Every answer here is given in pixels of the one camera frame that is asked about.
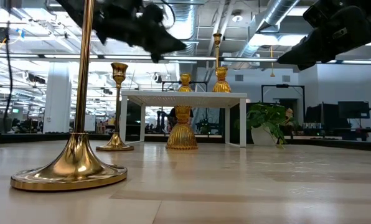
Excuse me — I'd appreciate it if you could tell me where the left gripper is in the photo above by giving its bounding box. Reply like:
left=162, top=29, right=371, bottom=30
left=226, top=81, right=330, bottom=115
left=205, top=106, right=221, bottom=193
left=56, top=0, right=187, bottom=63

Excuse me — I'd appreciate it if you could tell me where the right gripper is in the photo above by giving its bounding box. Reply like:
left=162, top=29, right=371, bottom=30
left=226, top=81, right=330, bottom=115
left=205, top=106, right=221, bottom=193
left=278, top=0, right=371, bottom=70

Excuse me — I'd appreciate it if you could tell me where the amber glass candle holder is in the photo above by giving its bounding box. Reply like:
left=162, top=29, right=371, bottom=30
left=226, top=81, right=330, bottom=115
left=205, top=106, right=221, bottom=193
left=166, top=105, right=199, bottom=151
left=212, top=66, right=232, bottom=93
left=177, top=73, right=194, bottom=93

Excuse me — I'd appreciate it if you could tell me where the short brass candlestick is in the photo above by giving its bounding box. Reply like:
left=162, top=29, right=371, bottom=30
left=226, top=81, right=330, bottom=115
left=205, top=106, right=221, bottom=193
left=95, top=62, right=135, bottom=152

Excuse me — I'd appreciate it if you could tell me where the medium brass candlestick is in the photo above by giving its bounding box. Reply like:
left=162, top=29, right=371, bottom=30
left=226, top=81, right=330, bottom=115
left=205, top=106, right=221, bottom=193
left=10, top=0, right=128, bottom=192

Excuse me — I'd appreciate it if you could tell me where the black computer monitor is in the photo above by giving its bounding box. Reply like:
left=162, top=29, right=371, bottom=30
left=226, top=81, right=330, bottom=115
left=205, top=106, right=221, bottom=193
left=305, top=104, right=339, bottom=124
left=337, top=101, right=370, bottom=119

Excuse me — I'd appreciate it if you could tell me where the white perforated metal shelf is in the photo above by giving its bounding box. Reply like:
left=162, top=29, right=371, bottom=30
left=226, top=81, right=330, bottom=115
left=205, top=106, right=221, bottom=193
left=120, top=90, right=248, bottom=148

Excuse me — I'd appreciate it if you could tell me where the green plant in white pot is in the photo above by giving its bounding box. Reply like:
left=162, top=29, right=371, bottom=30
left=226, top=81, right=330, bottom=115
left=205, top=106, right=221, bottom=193
left=235, top=103, right=295, bottom=149

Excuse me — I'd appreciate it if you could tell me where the black gantry frame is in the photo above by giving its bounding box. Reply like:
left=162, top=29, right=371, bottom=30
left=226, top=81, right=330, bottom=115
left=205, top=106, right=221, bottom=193
left=261, top=83, right=306, bottom=105

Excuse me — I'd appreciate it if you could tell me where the black aluminium table frame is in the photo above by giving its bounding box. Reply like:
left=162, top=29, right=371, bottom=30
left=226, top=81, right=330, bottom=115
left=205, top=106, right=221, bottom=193
left=0, top=132, right=371, bottom=153

